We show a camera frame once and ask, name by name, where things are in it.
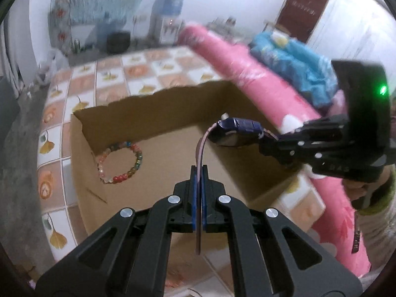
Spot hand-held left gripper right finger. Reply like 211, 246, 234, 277
201, 165, 364, 297

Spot pink flowered blanket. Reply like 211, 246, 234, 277
179, 23, 372, 277

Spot white water dispenser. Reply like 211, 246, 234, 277
148, 0, 186, 45

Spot person's right hand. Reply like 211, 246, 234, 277
342, 179, 373, 210

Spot blue printed blanket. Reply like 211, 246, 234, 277
249, 31, 339, 107

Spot black bin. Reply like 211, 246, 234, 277
107, 32, 130, 54

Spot brown cardboard box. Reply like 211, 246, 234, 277
72, 80, 305, 273

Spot dark red door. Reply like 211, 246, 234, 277
275, 0, 331, 44

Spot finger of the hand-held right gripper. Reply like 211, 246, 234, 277
259, 139, 350, 169
278, 114, 351, 143

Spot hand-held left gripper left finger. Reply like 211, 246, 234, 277
35, 165, 200, 297

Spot multicoloured bead bracelet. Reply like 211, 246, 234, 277
98, 142, 143, 184

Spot white plastic bag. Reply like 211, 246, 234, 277
37, 49, 69, 84

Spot pink strap wristwatch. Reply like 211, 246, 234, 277
195, 116, 279, 256

